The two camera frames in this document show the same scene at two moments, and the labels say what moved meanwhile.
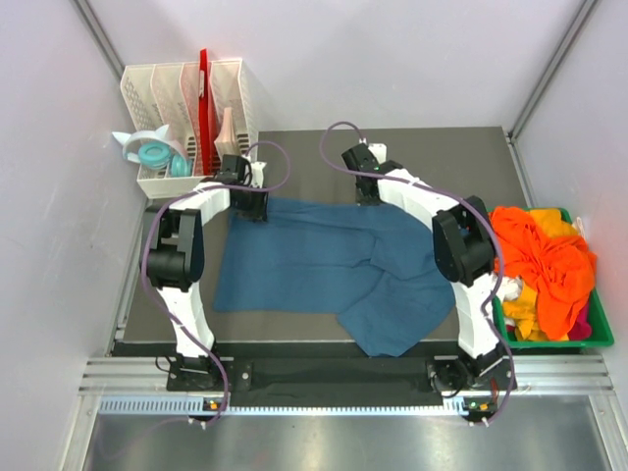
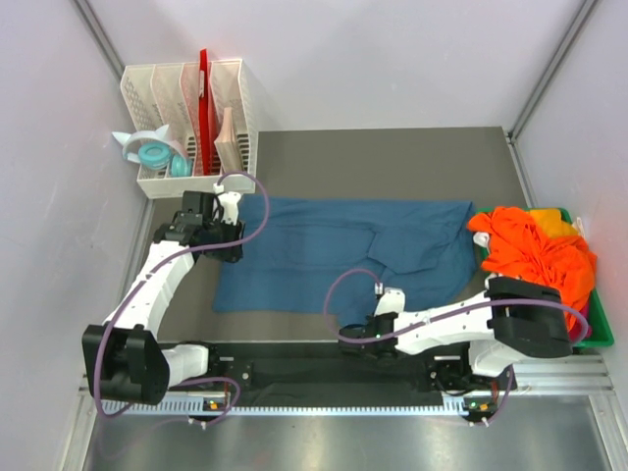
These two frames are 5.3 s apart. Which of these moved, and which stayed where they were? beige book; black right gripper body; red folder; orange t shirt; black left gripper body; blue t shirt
Moved: black left gripper body; black right gripper body
Stayed: beige book; blue t shirt; orange t shirt; red folder
